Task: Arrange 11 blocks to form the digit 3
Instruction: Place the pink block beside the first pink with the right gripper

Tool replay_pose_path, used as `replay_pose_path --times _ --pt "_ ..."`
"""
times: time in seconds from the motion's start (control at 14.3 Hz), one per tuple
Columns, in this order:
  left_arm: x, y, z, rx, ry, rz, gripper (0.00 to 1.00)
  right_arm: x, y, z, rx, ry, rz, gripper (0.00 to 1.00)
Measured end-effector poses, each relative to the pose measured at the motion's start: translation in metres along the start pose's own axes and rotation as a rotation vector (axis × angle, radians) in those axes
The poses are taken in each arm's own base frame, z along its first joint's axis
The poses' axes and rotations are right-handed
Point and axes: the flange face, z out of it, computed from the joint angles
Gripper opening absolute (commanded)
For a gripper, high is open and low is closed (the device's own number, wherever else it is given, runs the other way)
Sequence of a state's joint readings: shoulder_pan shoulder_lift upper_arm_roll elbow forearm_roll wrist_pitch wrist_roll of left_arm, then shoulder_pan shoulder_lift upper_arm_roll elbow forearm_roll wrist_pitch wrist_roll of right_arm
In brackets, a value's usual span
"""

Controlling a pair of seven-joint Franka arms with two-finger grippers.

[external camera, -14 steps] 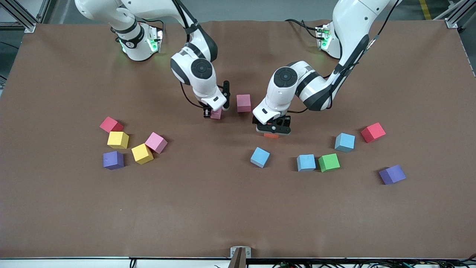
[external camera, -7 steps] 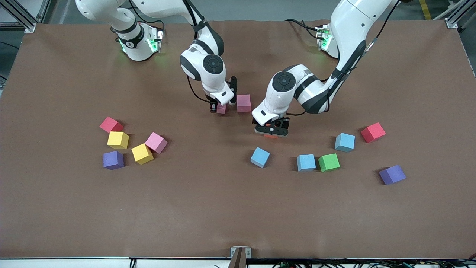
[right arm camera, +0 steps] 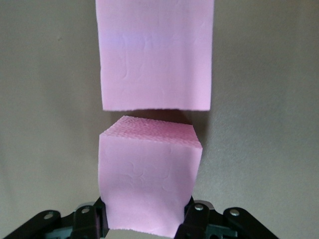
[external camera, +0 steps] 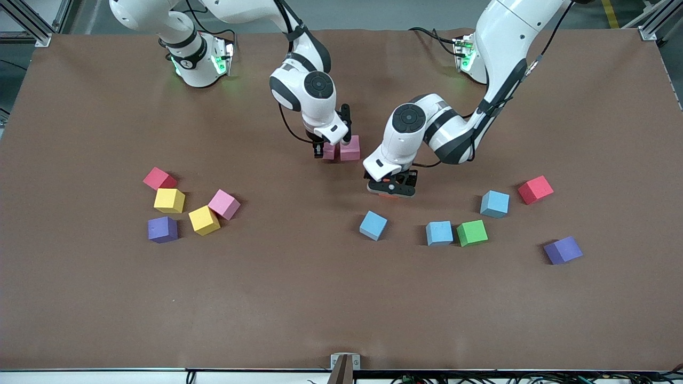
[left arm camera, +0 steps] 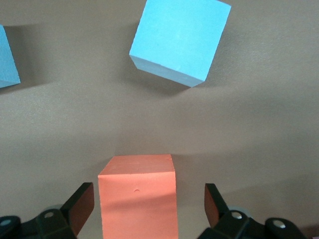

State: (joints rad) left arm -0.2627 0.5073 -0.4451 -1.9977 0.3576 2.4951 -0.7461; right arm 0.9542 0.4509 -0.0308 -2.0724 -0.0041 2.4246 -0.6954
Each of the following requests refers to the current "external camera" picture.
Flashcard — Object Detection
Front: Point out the metal base connector plate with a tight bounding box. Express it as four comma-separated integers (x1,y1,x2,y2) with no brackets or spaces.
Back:
212,36,236,76
452,35,476,73

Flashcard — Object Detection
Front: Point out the yellow foam block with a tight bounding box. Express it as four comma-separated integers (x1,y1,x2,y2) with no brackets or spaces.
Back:
188,205,221,236
154,188,186,214

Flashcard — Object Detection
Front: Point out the tangled cable bundle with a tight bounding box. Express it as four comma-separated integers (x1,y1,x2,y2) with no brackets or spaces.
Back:
390,371,683,384

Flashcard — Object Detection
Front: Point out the blue foam block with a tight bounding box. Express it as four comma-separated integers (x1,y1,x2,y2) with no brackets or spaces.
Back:
480,190,511,219
425,221,454,247
359,210,388,242

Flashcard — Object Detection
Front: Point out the black base power cable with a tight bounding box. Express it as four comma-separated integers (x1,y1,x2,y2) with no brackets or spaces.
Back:
408,27,460,57
184,13,238,46

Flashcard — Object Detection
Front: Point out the purple foam block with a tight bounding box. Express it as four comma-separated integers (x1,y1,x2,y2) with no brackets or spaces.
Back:
543,236,583,266
147,216,179,244

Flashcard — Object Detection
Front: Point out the white table edge rail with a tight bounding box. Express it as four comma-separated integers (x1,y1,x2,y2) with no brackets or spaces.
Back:
0,368,683,384

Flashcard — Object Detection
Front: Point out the aluminium frame profile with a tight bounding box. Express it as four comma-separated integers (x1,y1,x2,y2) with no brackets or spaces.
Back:
622,0,683,42
0,0,73,49

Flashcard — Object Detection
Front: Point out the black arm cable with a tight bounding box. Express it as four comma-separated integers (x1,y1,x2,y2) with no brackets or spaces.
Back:
276,101,316,146
414,0,576,170

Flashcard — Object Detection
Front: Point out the red foam block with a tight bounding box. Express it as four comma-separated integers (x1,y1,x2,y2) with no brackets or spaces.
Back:
142,166,178,191
517,175,554,206

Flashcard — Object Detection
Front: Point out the green foam block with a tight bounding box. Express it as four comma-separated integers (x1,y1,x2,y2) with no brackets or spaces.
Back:
456,219,489,247

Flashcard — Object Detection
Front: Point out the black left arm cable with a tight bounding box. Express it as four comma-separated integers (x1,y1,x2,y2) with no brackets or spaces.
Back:
414,0,576,170

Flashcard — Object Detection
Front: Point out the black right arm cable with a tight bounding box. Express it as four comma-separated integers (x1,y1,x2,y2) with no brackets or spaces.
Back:
276,101,316,146

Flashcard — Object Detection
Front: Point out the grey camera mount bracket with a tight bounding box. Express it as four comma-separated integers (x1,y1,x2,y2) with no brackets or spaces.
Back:
330,352,361,384

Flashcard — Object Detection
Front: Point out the brown table cover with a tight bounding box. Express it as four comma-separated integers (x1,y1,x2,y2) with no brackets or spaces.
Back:
0,28,683,371

